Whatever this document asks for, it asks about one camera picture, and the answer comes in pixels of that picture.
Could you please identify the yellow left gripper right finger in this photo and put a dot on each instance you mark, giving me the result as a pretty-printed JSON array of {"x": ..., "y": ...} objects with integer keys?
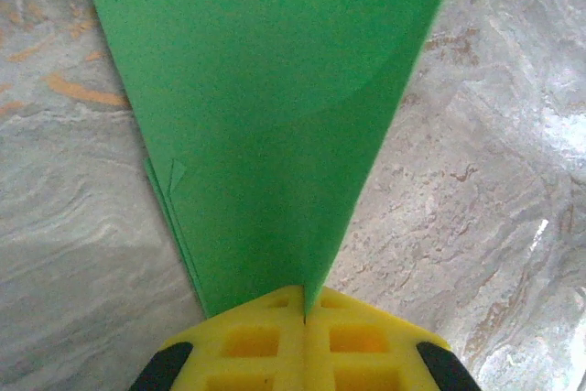
[{"x": 366, "y": 354}]

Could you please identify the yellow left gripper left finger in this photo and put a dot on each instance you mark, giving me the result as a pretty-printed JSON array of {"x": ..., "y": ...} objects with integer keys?
[{"x": 238, "y": 354}]

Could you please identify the green paper sheet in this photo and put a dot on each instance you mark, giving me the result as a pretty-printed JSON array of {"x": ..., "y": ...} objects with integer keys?
[{"x": 265, "y": 111}]

